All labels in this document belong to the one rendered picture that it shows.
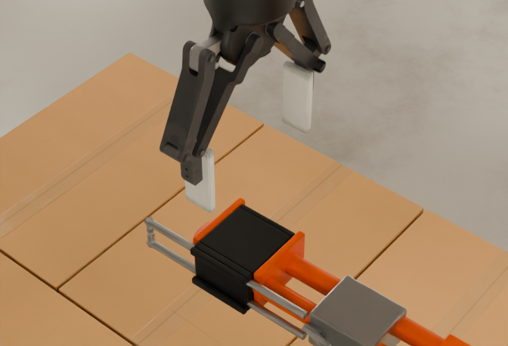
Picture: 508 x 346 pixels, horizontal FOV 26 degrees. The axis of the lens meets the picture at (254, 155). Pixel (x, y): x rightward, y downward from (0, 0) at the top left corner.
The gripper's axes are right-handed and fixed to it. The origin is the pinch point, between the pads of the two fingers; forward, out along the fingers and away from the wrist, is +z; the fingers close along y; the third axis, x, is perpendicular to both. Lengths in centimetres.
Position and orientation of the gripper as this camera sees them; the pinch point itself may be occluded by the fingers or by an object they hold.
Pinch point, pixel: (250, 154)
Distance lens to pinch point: 99.2
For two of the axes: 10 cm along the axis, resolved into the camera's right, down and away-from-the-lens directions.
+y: 6.4, -5.2, 5.7
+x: -7.7, -4.2, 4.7
